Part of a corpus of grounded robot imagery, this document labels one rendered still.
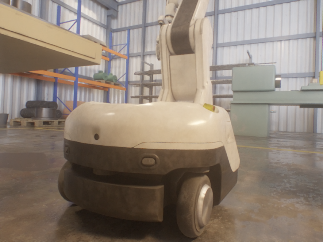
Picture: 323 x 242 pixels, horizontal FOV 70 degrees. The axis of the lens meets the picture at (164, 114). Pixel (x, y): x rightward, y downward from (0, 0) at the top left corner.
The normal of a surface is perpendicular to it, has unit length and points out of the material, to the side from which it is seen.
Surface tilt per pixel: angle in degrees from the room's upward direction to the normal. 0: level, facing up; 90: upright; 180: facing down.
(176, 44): 124
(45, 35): 90
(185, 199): 68
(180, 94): 131
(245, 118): 90
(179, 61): 103
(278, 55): 90
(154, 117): 57
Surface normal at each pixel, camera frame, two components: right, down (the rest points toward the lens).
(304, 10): -0.46, -0.03
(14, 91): 0.88, 0.03
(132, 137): -0.15, -0.04
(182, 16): -0.38, -0.56
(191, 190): -0.01, -0.59
